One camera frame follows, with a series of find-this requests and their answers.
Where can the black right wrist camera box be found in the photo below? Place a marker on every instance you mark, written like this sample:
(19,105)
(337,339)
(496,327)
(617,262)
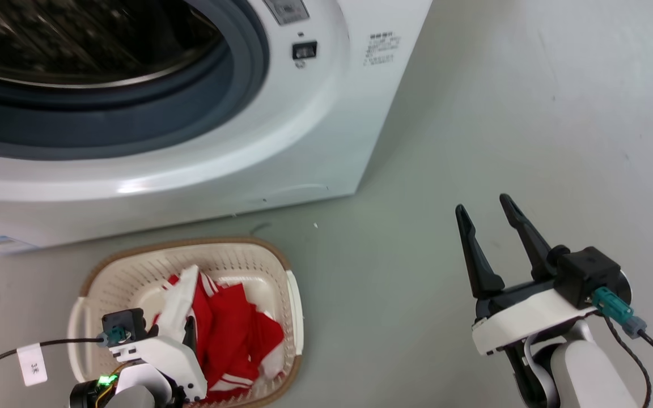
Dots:
(587,272)

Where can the grey warning label sticker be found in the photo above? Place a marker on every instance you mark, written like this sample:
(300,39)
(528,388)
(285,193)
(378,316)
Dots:
(287,10)

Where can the stainless steel washing machine drum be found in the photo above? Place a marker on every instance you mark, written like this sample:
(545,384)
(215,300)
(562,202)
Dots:
(77,39)

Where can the grey rubber door gasket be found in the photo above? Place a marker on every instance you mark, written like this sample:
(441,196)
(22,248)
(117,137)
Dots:
(134,122)

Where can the red and white garment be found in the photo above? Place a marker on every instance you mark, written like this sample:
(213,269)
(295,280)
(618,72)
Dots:
(230,328)

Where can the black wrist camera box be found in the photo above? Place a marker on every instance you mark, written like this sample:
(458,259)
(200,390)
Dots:
(125,324)
(587,272)

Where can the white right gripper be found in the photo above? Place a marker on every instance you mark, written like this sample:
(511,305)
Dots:
(525,320)

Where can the small printed text sticker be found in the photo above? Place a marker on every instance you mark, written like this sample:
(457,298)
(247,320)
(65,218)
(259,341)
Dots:
(382,50)

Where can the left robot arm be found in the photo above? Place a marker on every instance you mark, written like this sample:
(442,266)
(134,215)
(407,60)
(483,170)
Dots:
(134,394)

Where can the white front-load washing machine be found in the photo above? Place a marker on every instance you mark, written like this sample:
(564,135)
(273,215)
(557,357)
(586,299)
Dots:
(304,124)

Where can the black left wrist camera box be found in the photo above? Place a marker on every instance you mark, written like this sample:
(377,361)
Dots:
(125,324)

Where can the cream perforated laundry basket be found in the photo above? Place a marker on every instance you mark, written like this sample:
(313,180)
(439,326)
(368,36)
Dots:
(134,277)

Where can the round filter cover panel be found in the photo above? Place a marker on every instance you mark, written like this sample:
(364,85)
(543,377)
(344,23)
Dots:
(298,192)

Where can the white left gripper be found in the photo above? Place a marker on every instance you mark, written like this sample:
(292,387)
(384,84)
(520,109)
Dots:
(168,357)

